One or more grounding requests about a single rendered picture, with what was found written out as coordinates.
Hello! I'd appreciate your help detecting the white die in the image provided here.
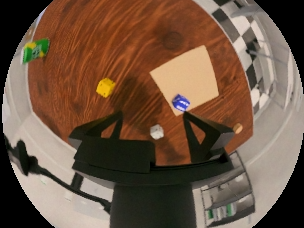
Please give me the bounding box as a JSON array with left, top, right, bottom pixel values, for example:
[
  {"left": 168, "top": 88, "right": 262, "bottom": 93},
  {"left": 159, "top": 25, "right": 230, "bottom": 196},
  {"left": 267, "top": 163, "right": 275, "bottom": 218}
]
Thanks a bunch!
[{"left": 151, "top": 124, "right": 164, "bottom": 139}]

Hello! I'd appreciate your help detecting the blue die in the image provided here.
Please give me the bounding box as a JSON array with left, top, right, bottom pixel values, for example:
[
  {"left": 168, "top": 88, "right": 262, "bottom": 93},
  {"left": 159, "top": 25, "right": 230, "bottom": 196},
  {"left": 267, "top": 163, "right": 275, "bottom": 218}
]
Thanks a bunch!
[{"left": 173, "top": 94, "right": 191, "bottom": 112}]

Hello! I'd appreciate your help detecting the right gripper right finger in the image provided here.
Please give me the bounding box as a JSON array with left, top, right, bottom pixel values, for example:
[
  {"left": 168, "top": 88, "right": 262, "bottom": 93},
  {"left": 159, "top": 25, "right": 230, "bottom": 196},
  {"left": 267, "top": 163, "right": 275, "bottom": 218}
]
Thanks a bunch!
[{"left": 183, "top": 110, "right": 235, "bottom": 163}]

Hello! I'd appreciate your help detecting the tan mat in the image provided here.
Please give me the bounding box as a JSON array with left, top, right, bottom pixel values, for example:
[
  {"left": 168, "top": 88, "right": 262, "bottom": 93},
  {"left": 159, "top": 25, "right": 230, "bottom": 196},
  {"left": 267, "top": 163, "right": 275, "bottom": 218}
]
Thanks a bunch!
[{"left": 151, "top": 46, "right": 219, "bottom": 116}]

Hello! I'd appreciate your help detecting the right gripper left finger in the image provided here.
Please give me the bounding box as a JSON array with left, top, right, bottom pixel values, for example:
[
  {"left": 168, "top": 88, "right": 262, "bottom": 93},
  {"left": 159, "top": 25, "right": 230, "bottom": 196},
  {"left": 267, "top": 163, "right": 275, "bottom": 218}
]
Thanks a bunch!
[{"left": 72, "top": 110, "right": 124, "bottom": 139}]

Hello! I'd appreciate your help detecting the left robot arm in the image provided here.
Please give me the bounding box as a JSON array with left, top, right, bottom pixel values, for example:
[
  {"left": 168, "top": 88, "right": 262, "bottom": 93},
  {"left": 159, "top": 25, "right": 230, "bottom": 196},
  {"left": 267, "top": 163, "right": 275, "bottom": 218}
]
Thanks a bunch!
[{"left": 3, "top": 132, "right": 19, "bottom": 169}]

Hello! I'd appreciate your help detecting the yellow die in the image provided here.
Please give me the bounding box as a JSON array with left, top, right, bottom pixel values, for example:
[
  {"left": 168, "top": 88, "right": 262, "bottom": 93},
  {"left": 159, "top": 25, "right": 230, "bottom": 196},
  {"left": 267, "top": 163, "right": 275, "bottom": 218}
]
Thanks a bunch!
[{"left": 97, "top": 77, "right": 116, "bottom": 96}]

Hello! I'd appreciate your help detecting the small tan cylinder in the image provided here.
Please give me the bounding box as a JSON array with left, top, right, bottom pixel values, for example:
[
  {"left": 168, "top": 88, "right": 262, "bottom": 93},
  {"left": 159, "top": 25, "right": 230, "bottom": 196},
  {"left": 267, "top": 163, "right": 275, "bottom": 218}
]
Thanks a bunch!
[{"left": 233, "top": 124, "right": 242, "bottom": 134}]

